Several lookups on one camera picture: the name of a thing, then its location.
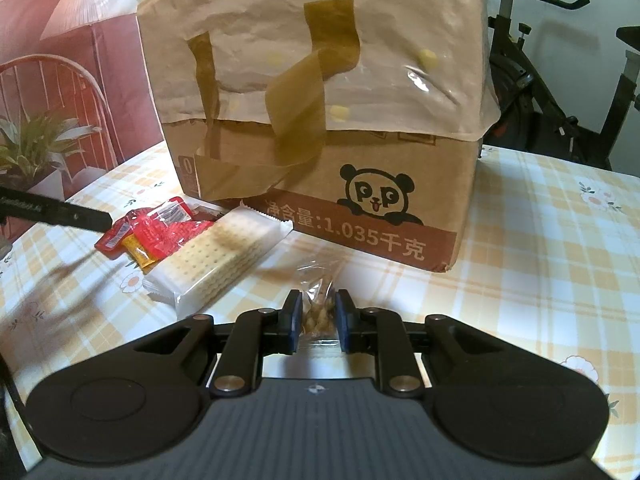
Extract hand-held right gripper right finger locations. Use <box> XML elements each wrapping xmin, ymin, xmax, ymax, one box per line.
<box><xmin>334</xmin><ymin>288</ymin><xmax>506</xmax><ymax>396</ymax></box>

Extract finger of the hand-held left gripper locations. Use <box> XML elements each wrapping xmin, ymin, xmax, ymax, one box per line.
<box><xmin>46</xmin><ymin>199</ymin><xmax>114</xmax><ymax>234</ymax></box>

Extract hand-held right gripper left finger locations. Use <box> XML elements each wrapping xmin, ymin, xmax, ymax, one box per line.
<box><xmin>127</xmin><ymin>289</ymin><xmax>303</xmax><ymax>397</ymax></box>

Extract clear bag of nuts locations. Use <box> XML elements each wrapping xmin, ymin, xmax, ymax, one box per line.
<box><xmin>292</xmin><ymin>255</ymin><xmax>351</xmax><ymax>357</ymax></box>

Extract red snack packet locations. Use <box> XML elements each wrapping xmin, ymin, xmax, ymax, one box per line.
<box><xmin>95</xmin><ymin>197</ymin><xmax>221</xmax><ymax>257</ymax></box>

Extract red printed cake packet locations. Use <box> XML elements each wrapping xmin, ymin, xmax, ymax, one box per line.
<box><xmin>122</xmin><ymin>215</ymin><xmax>213</xmax><ymax>275</ymax></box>

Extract white cracker packet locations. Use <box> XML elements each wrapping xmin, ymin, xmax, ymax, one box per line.
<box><xmin>142</xmin><ymin>205</ymin><xmax>295</xmax><ymax>317</ymax></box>

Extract checkered floral tablecloth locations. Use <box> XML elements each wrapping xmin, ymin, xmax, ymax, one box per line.
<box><xmin>0</xmin><ymin>140</ymin><xmax>640</xmax><ymax>480</ymax></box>

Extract paper covered cardboard box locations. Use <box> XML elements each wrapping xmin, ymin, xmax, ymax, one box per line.
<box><xmin>136</xmin><ymin>0</ymin><xmax>501</xmax><ymax>273</ymax></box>

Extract black exercise bike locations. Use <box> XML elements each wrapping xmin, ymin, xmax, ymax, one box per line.
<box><xmin>480</xmin><ymin>0</ymin><xmax>640</xmax><ymax>171</ymax></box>

